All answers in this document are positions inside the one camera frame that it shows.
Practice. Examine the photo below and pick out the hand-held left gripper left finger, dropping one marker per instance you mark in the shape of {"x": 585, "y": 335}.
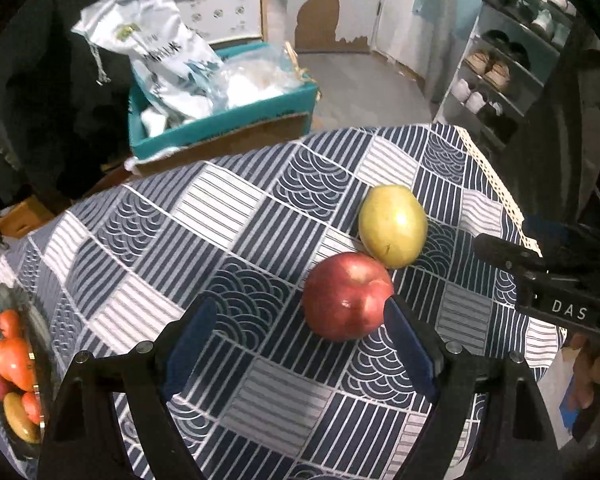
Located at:
{"x": 190, "y": 347}

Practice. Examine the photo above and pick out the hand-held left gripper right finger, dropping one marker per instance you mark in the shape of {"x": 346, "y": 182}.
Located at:
{"x": 411, "y": 357}

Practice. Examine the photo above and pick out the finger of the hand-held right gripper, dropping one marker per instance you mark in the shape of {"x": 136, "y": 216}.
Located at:
{"x": 505, "y": 255}

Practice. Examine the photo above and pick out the yellow-green pear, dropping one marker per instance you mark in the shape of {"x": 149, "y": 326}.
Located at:
{"x": 390, "y": 225}

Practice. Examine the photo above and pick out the person's right hand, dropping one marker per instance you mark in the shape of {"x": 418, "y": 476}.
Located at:
{"x": 587, "y": 370}

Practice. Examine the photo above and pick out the person's dark garment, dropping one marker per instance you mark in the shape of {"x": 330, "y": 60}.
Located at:
{"x": 570, "y": 135}

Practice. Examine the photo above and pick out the blue white patterned tablecloth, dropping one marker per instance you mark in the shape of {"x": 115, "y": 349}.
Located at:
{"x": 260, "y": 210}

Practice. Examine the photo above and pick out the small orange fruit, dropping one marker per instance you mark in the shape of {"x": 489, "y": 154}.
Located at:
{"x": 7, "y": 322}
{"x": 33, "y": 406}

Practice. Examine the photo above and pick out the rows of shoes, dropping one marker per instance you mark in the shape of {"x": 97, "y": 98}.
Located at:
{"x": 497, "y": 72}

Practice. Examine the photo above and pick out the yellow fruit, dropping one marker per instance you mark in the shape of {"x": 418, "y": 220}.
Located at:
{"x": 20, "y": 417}

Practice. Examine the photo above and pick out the white shoe rack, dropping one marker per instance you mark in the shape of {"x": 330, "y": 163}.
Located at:
{"x": 465, "y": 45}

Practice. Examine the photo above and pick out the teal cardboard box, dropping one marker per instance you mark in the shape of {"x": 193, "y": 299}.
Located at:
{"x": 220, "y": 125}

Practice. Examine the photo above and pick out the white door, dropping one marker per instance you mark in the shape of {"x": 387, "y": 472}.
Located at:
{"x": 400, "y": 5}

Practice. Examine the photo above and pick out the clear plastic bag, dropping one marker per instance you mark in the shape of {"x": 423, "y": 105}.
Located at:
{"x": 250, "y": 80}

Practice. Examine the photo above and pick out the dark hanging clothing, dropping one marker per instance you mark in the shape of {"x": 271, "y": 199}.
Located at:
{"x": 45, "y": 110}

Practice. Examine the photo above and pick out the white printed bag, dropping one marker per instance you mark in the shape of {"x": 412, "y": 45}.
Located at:
{"x": 155, "y": 45}

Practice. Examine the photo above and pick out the white patterned cabinet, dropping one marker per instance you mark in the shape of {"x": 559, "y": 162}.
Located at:
{"x": 225, "y": 10}

